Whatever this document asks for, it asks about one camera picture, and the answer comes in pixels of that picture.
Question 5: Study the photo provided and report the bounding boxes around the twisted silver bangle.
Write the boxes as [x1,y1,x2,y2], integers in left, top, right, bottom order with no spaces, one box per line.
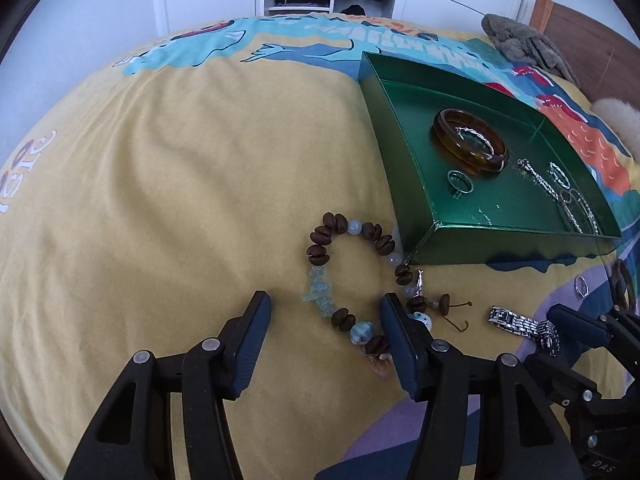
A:
[452,127,493,148]
[548,161,571,188]

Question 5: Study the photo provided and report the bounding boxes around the amber bangle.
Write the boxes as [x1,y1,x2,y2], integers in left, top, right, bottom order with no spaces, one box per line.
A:
[431,108,510,179]

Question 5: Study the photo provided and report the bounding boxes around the yellow printed duvet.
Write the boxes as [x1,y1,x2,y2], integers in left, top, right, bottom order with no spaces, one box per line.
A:
[0,10,640,480]

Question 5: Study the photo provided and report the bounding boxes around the silver link watch band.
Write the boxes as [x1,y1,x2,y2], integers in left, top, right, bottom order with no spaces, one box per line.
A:
[488,305,560,357]

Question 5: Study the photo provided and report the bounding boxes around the dark brown bangle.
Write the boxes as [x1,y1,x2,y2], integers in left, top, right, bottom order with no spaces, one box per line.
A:
[612,259,637,311]

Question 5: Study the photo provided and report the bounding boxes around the green tray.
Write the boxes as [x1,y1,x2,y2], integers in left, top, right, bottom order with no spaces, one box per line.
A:
[358,51,624,266]

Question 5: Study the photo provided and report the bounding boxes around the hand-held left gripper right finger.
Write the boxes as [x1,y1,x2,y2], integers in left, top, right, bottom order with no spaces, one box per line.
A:
[378,292,586,480]

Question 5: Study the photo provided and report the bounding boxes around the white fluffy pillow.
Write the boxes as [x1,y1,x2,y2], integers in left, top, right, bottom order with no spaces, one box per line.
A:
[592,97,640,153]

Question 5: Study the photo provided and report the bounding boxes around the silver chain necklace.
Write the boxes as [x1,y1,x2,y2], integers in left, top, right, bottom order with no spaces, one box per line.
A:
[557,187,601,235]
[515,158,561,201]

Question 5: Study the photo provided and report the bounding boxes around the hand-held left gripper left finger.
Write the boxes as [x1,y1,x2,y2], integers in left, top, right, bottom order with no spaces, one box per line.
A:
[64,290,273,480]

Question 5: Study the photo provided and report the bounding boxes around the grey crumpled cloth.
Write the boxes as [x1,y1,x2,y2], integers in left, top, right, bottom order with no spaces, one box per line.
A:
[481,13,581,86]

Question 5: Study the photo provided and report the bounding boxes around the brown beaded bracelet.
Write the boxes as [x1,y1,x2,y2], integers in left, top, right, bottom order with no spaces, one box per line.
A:
[299,212,473,377]

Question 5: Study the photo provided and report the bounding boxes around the wooden headboard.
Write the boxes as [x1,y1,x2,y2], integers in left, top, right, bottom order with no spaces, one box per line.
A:
[529,0,633,106]

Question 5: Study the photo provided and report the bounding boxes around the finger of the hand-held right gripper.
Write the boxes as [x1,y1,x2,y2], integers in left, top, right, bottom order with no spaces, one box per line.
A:
[522,304,613,406]
[602,307,640,391]

